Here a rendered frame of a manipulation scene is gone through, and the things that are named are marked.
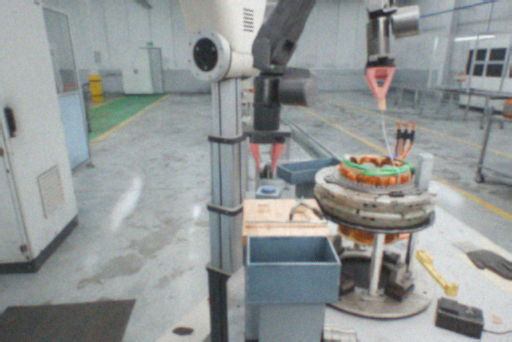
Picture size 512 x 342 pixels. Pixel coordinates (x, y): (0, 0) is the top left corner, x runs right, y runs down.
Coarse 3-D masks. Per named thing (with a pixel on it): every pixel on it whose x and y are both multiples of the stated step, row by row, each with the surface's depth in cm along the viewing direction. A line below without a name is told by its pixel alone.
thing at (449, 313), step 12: (444, 300) 87; (456, 300) 87; (444, 312) 85; (456, 312) 84; (480, 312) 85; (444, 324) 85; (456, 324) 84; (468, 324) 82; (480, 324) 81; (468, 336) 83; (480, 336) 82
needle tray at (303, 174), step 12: (276, 168) 122; (288, 168) 124; (300, 168) 127; (312, 168) 129; (324, 168) 118; (288, 180) 115; (300, 180) 115; (312, 180) 117; (300, 192) 124; (312, 192) 121
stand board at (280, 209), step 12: (252, 204) 87; (264, 204) 88; (276, 204) 87; (288, 204) 87; (312, 204) 87; (252, 216) 80; (264, 216) 81; (276, 216) 81; (288, 216) 81; (300, 216) 81; (312, 216) 81; (252, 228) 75; (264, 228) 75; (276, 228) 75; (288, 228) 75; (300, 228) 75; (312, 228) 75; (324, 228) 75
